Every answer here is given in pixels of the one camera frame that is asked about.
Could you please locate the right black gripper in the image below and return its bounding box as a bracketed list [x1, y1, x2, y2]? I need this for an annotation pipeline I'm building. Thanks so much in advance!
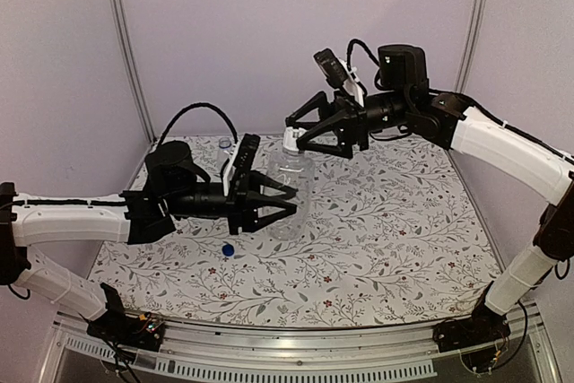
[286, 89, 411, 157]

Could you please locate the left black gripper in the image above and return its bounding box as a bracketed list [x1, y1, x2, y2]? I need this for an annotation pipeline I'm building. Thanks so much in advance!
[165, 170, 296, 235]

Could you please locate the clear plastic bottle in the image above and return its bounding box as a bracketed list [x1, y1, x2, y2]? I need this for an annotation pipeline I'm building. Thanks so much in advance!
[265, 148, 315, 241]

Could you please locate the white clear bottle cap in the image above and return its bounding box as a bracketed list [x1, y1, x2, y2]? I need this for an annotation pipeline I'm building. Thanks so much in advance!
[283, 126, 307, 152]

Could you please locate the Pepsi label plastic bottle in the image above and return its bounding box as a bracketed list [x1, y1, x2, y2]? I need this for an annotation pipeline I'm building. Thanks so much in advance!
[216, 136, 235, 177]

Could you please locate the blue bottle cap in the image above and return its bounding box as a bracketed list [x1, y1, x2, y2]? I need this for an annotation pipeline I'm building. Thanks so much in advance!
[222, 244, 235, 257]

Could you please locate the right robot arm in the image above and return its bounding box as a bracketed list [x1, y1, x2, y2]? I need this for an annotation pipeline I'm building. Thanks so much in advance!
[285, 45, 573, 344]

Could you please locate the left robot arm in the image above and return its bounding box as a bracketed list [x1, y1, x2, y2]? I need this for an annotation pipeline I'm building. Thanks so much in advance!
[1, 135, 297, 342]

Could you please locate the floral patterned table mat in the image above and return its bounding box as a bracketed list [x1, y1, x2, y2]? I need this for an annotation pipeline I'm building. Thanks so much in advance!
[90, 137, 500, 327]

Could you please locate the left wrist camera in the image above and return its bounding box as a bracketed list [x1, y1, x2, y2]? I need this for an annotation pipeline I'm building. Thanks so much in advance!
[221, 134, 261, 196]

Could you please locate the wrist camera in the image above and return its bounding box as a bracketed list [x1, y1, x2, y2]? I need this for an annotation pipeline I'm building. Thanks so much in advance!
[221, 134, 261, 196]
[313, 48, 367, 107]

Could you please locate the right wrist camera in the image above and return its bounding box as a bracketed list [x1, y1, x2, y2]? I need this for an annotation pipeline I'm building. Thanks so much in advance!
[313, 48, 367, 107]

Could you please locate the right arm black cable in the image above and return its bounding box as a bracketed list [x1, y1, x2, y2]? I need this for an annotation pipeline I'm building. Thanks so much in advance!
[344, 38, 382, 83]

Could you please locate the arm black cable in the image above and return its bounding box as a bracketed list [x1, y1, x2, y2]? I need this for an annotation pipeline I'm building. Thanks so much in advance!
[153, 101, 240, 155]
[344, 38, 382, 83]

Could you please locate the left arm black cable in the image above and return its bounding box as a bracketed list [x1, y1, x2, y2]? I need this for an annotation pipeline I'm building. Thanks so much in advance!
[153, 101, 240, 155]

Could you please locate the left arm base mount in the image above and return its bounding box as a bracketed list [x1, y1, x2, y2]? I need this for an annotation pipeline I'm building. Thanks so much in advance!
[87, 283, 166, 352]

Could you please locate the right aluminium frame post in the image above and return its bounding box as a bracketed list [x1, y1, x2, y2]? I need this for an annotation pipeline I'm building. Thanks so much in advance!
[455, 0, 487, 93]

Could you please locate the aluminium frame post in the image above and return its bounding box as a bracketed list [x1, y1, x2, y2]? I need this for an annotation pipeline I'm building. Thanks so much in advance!
[109, 0, 157, 144]
[455, 0, 487, 93]

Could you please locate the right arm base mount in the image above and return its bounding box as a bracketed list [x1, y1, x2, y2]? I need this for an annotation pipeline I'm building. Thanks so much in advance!
[432, 307, 510, 374]

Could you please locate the left aluminium frame post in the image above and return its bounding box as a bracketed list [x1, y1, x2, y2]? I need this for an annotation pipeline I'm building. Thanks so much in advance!
[109, 0, 157, 144]

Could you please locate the front aluminium rail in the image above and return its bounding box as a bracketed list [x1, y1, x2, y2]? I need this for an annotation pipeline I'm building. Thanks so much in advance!
[39, 302, 566, 382]

